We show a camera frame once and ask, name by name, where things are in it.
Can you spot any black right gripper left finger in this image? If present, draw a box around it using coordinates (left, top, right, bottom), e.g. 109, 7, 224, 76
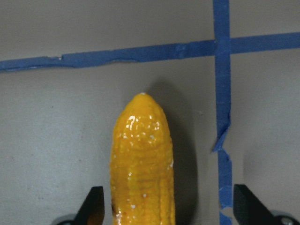
74, 186, 104, 225

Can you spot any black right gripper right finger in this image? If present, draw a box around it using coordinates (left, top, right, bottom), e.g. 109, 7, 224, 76
233, 184, 278, 225

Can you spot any yellow corn cob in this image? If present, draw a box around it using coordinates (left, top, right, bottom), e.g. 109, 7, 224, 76
110, 93, 175, 225

